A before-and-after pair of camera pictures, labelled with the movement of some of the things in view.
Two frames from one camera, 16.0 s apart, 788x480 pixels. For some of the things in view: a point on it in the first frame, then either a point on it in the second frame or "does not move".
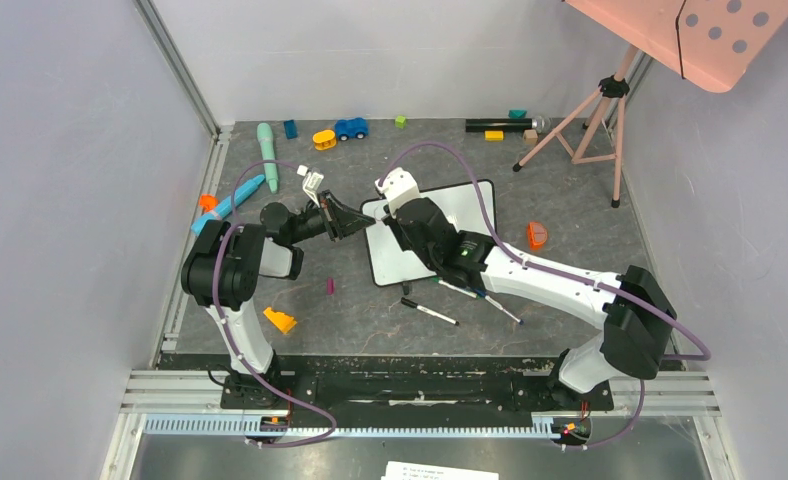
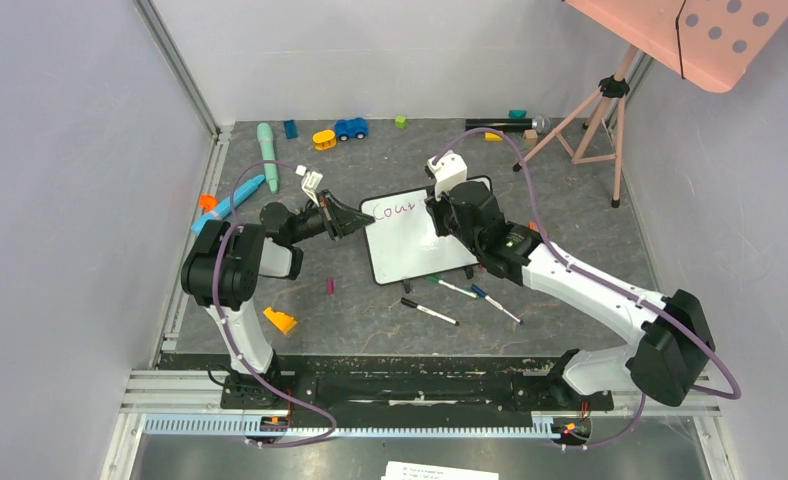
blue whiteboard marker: x=483 y=293 does not move
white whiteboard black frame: x=391 y=263 does not move
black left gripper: x=341 y=221 does not move
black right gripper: x=406 y=216 -> x=438 y=216
